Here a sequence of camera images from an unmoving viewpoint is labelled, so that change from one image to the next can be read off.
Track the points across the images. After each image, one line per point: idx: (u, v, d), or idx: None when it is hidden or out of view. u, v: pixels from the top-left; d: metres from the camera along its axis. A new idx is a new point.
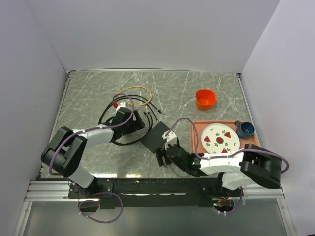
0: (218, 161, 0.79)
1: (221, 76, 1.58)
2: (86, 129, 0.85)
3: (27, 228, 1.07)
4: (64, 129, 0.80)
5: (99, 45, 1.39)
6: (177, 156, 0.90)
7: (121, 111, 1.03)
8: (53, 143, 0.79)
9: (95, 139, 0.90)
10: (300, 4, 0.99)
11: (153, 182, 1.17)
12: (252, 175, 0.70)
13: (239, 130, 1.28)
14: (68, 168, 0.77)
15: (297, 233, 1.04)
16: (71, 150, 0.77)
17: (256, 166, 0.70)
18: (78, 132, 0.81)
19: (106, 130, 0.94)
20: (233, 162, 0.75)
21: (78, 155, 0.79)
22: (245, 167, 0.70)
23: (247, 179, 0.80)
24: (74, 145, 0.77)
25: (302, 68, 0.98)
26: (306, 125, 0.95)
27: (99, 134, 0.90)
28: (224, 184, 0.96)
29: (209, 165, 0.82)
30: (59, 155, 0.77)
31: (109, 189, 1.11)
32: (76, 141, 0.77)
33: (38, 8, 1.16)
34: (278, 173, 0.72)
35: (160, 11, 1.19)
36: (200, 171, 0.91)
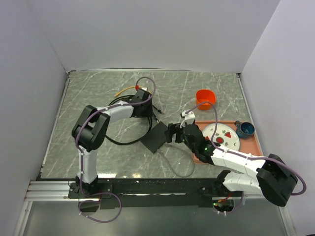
0: (235, 158, 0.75)
1: (221, 76, 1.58)
2: (109, 106, 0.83)
3: (27, 228, 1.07)
4: (89, 107, 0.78)
5: (99, 44, 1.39)
6: (193, 135, 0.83)
7: (141, 90, 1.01)
8: (80, 120, 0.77)
9: (116, 116, 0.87)
10: (300, 4, 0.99)
11: (153, 182, 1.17)
12: (264, 184, 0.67)
13: (239, 130, 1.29)
14: (95, 143, 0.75)
15: (297, 233, 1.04)
16: (97, 125, 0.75)
17: (272, 179, 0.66)
18: (102, 110, 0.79)
19: (127, 107, 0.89)
20: (250, 165, 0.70)
21: (105, 131, 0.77)
22: (262, 175, 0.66)
23: (251, 186, 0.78)
24: (99, 121, 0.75)
25: (302, 66, 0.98)
26: (306, 126, 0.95)
27: (122, 111, 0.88)
28: (224, 183, 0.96)
29: (223, 158, 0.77)
30: (86, 130, 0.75)
31: (109, 189, 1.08)
32: (101, 118, 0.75)
33: (38, 8, 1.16)
34: (290, 194, 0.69)
35: (160, 11, 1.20)
36: (208, 158, 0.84)
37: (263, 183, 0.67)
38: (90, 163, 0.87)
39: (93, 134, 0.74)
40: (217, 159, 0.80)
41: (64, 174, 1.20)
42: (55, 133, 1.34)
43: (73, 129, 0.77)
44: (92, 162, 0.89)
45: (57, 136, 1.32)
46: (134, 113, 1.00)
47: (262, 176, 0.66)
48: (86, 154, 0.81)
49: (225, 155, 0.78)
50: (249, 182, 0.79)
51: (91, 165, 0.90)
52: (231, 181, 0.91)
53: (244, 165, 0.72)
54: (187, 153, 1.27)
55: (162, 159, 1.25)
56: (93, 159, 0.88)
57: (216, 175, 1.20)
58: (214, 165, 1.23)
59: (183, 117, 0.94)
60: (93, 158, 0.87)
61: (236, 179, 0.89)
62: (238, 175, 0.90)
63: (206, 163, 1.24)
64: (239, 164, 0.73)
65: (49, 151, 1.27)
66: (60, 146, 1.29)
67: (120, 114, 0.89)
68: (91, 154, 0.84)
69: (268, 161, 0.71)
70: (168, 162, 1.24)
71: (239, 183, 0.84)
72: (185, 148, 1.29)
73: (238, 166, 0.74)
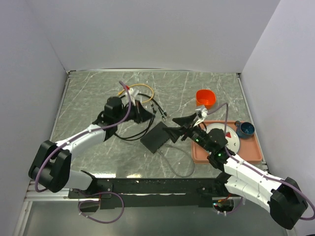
0: (250, 173, 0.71)
1: (221, 76, 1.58)
2: (71, 138, 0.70)
3: (28, 227, 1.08)
4: (46, 143, 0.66)
5: (99, 45, 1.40)
6: (219, 143, 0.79)
7: (109, 106, 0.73)
8: (38, 161, 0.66)
9: (85, 146, 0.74)
10: (300, 4, 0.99)
11: (153, 182, 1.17)
12: (275, 206, 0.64)
13: (239, 130, 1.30)
14: (57, 183, 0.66)
15: (297, 233, 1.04)
16: (56, 165, 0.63)
17: (286, 203, 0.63)
18: (63, 146, 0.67)
19: (97, 132, 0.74)
20: (265, 184, 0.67)
21: (66, 169, 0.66)
22: (275, 197, 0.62)
23: (257, 199, 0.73)
24: (57, 161, 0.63)
25: (303, 67, 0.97)
26: (307, 126, 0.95)
27: (93, 137, 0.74)
28: (225, 185, 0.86)
29: (236, 169, 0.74)
30: (44, 171, 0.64)
31: (109, 189, 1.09)
32: (59, 157, 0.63)
33: (39, 9, 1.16)
34: (298, 219, 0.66)
35: (160, 11, 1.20)
36: (220, 165, 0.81)
37: (274, 204, 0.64)
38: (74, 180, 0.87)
39: (52, 176, 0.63)
40: (231, 169, 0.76)
41: None
42: (55, 133, 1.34)
43: (30, 170, 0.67)
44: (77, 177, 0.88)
45: (57, 136, 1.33)
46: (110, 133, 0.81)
47: (276, 199, 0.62)
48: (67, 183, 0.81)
49: (239, 167, 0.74)
50: (255, 194, 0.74)
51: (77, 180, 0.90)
52: (235, 185, 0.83)
53: (258, 182, 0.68)
54: (187, 153, 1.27)
55: (162, 159, 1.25)
56: (76, 174, 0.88)
57: (216, 175, 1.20)
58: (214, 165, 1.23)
59: (202, 118, 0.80)
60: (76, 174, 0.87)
61: (242, 185, 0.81)
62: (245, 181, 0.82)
63: (206, 163, 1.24)
64: (253, 180, 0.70)
65: None
66: None
67: (92, 141, 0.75)
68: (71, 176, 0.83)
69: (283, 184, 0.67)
70: (168, 162, 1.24)
71: (244, 191, 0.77)
72: (184, 148, 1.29)
73: (251, 182, 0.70)
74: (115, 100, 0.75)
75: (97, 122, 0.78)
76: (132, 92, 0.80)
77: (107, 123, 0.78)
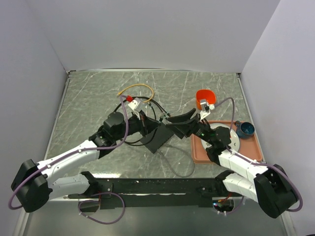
0: (239, 161, 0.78)
1: (221, 76, 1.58)
2: (53, 161, 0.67)
3: (28, 227, 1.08)
4: (27, 163, 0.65)
5: (99, 45, 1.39)
6: (222, 142, 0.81)
7: (108, 123, 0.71)
8: (18, 179, 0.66)
9: (73, 166, 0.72)
10: (300, 4, 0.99)
11: (153, 182, 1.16)
12: (260, 190, 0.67)
13: (239, 130, 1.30)
14: (32, 204, 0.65)
15: (297, 233, 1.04)
16: (31, 191, 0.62)
17: (270, 187, 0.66)
18: (42, 170, 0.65)
19: (88, 152, 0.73)
20: (252, 169, 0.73)
21: (42, 194, 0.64)
22: (259, 179, 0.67)
23: (248, 191, 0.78)
24: (33, 186, 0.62)
25: (303, 67, 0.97)
26: (307, 126, 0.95)
27: (81, 159, 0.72)
28: (224, 181, 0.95)
29: (229, 159, 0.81)
30: (19, 191, 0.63)
31: (109, 189, 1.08)
32: (35, 183, 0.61)
33: (38, 9, 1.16)
34: (285, 208, 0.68)
35: (160, 11, 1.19)
36: (216, 159, 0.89)
37: (259, 189, 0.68)
38: (67, 189, 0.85)
39: (25, 199, 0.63)
40: (224, 159, 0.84)
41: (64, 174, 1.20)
42: (55, 133, 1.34)
43: (13, 186, 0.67)
44: (69, 188, 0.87)
45: (58, 136, 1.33)
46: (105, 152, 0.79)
47: (259, 181, 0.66)
48: (51, 196, 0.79)
49: (231, 158, 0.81)
50: (247, 186, 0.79)
51: (71, 189, 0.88)
52: (231, 180, 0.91)
53: (246, 168, 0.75)
54: (187, 153, 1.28)
55: (162, 159, 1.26)
56: (68, 186, 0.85)
57: (215, 175, 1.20)
58: (214, 165, 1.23)
59: (207, 111, 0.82)
60: (67, 186, 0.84)
61: (236, 180, 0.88)
62: (241, 177, 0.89)
63: (206, 164, 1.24)
64: (242, 166, 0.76)
65: (49, 151, 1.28)
66: (61, 146, 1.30)
67: (81, 161, 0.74)
68: (58, 190, 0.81)
69: (271, 171, 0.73)
70: (168, 162, 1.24)
71: (239, 185, 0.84)
72: (184, 149, 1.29)
73: (240, 169, 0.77)
74: (116, 116, 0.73)
75: (94, 137, 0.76)
76: (137, 106, 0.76)
77: (105, 139, 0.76)
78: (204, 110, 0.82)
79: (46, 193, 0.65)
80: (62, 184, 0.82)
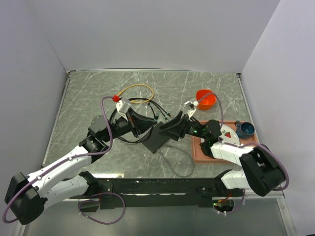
0: (229, 147, 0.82)
1: (221, 76, 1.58)
2: (43, 172, 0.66)
3: (27, 227, 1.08)
4: (18, 177, 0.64)
5: (99, 45, 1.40)
6: (212, 134, 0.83)
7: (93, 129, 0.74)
8: (10, 192, 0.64)
9: (65, 174, 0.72)
10: (300, 4, 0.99)
11: (153, 182, 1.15)
12: (246, 168, 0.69)
13: (239, 130, 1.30)
14: (26, 217, 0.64)
15: (297, 233, 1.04)
16: (24, 204, 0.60)
17: (255, 163, 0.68)
18: (33, 182, 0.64)
19: (78, 160, 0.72)
20: (238, 152, 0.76)
21: (35, 205, 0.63)
22: (244, 157, 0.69)
23: (241, 179, 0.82)
24: (24, 199, 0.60)
25: (303, 67, 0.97)
26: (307, 126, 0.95)
27: (72, 166, 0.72)
28: (222, 179, 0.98)
29: (219, 147, 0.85)
30: (13, 206, 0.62)
31: (109, 189, 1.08)
32: (27, 195, 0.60)
33: (38, 9, 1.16)
34: (274, 186, 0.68)
35: (160, 11, 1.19)
36: (209, 153, 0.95)
37: (245, 167, 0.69)
38: (63, 195, 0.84)
39: (19, 213, 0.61)
40: (215, 149, 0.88)
41: None
42: (54, 133, 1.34)
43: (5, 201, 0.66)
44: (66, 193, 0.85)
45: (58, 136, 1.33)
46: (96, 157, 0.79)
47: (244, 158, 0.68)
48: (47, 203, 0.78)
49: (221, 146, 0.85)
50: (239, 175, 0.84)
51: (69, 192, 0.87)
52: (227, 176, 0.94)
53: (234, 152, 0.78)
54: (187, 153, 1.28)
55: (162, 159, 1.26)
56: (64, 191, 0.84)
57: (215, 175, 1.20)
58: (214, 165, 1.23)
59: (194, 109, 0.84)
60: (62, 191, 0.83)
61: (232, 174, 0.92)
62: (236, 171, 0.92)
63: (206, 163, 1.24)
64: (230, 151, 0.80)
65: (49, 151, 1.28)
66: (60, 146, 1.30)
67: (73, 169, 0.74)
68: (53, 197, 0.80)
69: None
70: (168, 162, 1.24)
71: (234, 177, 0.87)
72: (184, 148, 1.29)
73: (230, 154, 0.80)
74: (100, 121, 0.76)
75: (85, 142, 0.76)
76: (121, 107, 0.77)
77: (96, 144, 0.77)
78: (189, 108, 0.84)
79: (39, 204, 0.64)
80: (57, 191, 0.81)
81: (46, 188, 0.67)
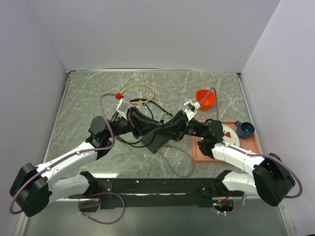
0: (235, 153, 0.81)
1: (221, 76, 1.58)
2: (51, 164, 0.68)
3: (27, 227, 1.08)
4: (26, 167, 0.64)
5: (99, 45, 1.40)
6: (215, 137, 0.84)
7: (94, 128, 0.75)
8: (16, 184, 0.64)
9: (71, 168, 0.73)
10: (300, 5, 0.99)
11: (153, 182, 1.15)
12: (259, 181, 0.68)
13: (239, 130, 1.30)
14: (32, 209, 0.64)
15: (297, 233, 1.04)
16: (32, 193, 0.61)
17: (268, 176, 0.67)
18: (42, 173, 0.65)
19: (85, 154, 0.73)
20: (248, 161, 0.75)
21: (42, 196, 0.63)
22: (257, 170, 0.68)
23: (247, 185, 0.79)
24: (33, 189, 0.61)
25: (303, 66, 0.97)
26: (307, 126, 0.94)
27: (79, 161, 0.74)
28: (223, 181, 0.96)
29: (223, 152, 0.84)
30: (20, 195, 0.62)
31: (109, 189, 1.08)
32: (36, 185, 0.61)
33: (38, 9, 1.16)
34: (285, 196, 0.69)
35: (160, 11, 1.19)
36: (209, 152, 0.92)
37: (259, 180, 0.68)
38: (67, 192, 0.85)
39: (26, 203, 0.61)
40: (218, 152, 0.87)
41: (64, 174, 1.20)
42: (54, 133, 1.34)
43: (11, 191, 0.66)
44: (69, 190, 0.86)
45: (58, 136, 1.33)
46: (101, 154, 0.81)
47: (258, 172, 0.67)
48: (52, 199, 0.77)
49: (225, 150, 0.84)
50: (246, 181, 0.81)
51: (71, 190, 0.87)
52: (229, 179, 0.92)
53: (242, 161, 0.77)
54: (187, 153, 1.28)
55: (162, 159, 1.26)
56: (68, 187, 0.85)
57: (215, 175, 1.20)
58: (214, 165, 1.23)
59: (194, 111, 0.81)
60: (66, 187, 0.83)
61: (235, 177, 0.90)
62: (239, 174, 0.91)
63: (206, 163, 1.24)
64: (238, 159, 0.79)
65: (49, 151, 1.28)
66: (61, 146, 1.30)
67: (78, 163, 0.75)
68: (58, 192, 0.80)
69: (267, 161, 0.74)
70: (168, 162, 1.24)
71: (238, 182, 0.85)
72: (184, 148, 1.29)
73: (237, 161, 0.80)
74: (100, 121, 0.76)
75: (91, 139, 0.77)
76: (121, 106, 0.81)
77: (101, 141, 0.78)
78: (189, 110, 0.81)
79: (46, 196, 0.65)
80: (61, 186, 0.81)
81: (53, 180, 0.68)
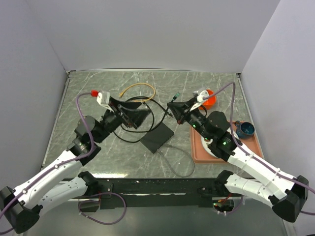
0: (261, 169, 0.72)
1: (221, 76, 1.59)
2: (28, 185, 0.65)
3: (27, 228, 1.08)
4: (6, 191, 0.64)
5: (99, 45, 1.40)
6: (220, 128, 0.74)
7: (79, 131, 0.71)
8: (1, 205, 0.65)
9: (55, 182, 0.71)
10: (300, 5, 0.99)
11: (153, 182, 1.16)
12: (287, 207, 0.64)
13: (239, 130, 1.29)
14: (22, 227, 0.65)
15: (297, 233, 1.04)
16: (14, 218, 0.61)
17: (298, 205, 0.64)
18: (18, 197, 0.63)
19: (66, 166, 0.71)
20: (277, 183, 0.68)
21: (26, 217, 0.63)
22: (292, 200, 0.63)
23: (257, 195, 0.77)
24: (13, 214, 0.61)
25: (303, 66, 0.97)
26: (307, 125, 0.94)
27: (60, 173, 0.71)
28: (226, 185, 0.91)
29: (246, 163, 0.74)
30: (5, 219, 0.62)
31: (109, 189, 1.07)
32: (15, 211, 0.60)
33: (38, 9, 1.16)
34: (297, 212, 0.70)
35: (160, 11, 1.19)
36: (224, 154, 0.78)
37: (286, 206, 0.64)
38: (60, 201, 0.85)
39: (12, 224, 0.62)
40: (238, 161, 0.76)
41: None
42: (54, 133, 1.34)
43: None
44: (62, 199, 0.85)
45: (58, 136, 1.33)
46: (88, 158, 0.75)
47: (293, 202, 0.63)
48: (45, 210, 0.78)
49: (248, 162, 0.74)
50: (256, 191, 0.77)
51: (64, 199, 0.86)
52: (234, 184, 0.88)
53: (270, 181, 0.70)
54: (187, 153, 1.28)
55: (162, 159, 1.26)
56: (61, 195, 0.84)
57: (215, 175, 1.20)
58: (214, 165, 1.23)
59: (198, 103, 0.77)
60: (59, 196, 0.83)
61: (241, 183, 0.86)
62: (244, 179, 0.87)
63: (206, 163, 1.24)
64: (265, 177, 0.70)
65: (49, 151, 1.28)
66: (61, 146, 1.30)
67: (62, 175, 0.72)
68: (50, 203, 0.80)
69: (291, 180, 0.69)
70: (168, 162, 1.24)
71: (246, 190, 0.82)
72: (184, 149, 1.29)
73: (262, 177, 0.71)
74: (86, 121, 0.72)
75: (74, 145, 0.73)
76: (101, 99, 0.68)
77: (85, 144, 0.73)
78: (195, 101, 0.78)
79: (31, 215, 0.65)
80: (53, 197, 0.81)
81: (35, 199, 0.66)
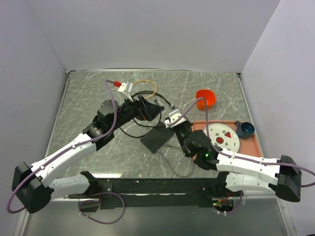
0: (247, 165, 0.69)
1: (221, 76, 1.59)
2: (46, 162, 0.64)
3: (28, 227, 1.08)
4: (21, 167, 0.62)
5: (99, 45, 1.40)
6: (203, 146, 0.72)
7: (102, 112, 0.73)
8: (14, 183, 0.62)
9: (70, 162, 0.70)
10: (299, 5, 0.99)
11: (153, 182, 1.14)
12: (284, 191, 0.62)
13: (239, 130, 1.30)
14: (34, 206, 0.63)
15: (297, 233, 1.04)
16: (29, 193, 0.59)
17: (291, 182, 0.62)
18: (36, 172, 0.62)
19: (82, 147, 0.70)
20: (267, 170, 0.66)
21: (41, 194, 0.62)
22: (282, 181, 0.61)
23: (258, 187, 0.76)
24: (29, 189, 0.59)
25: (303, 66, 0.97)
26: (307, 125, 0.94)
27: (77, 154, 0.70)
28: (227, 186, 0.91)
29: (232, 165, 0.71)
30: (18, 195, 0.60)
31: (109, 189, 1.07)
32: (32, 185, 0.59)
33: (39, 9, 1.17)
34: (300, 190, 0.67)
35: (160, 11, 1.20)
36: (211, 165, 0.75)
37: (283, 190, 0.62)
38: (68, 190, 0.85)
39: (25, 202, 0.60)
40: (225, 165, 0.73)
41: (64, 174, 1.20)
42: (54, 133, 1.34)
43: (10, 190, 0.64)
44: (71, 188, 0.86)
45: (58, 136, 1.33)
46: (101, 144, 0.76)
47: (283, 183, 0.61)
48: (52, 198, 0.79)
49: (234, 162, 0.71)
50: (256, 183, 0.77)
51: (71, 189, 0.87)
52: (234, 183, 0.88)
53: (259, 171, 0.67)
54: None
55: (162, 159, 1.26)
56: (69, 186, 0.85)
57: (215, 175, 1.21)
58: None
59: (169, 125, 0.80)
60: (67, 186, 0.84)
61: (239, 180, 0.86)
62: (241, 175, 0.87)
63: None
64: (253, 170, 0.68)
65: (49, 151, 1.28)
66: (60, 146, 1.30)
67: (78, 157, 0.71)
68: (60, 190, 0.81)
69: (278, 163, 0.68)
70: (168, 162, 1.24)
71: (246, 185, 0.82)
72: None
73: (251, 172, 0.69)
74: (108, 105, 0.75)
75: (89, 129, 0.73)
76: (125, 87, 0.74)
77: (101, 130, 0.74)
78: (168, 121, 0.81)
79: (46, 192, 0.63)
80: (62, 184, 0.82)
81: (50, 178, 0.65)
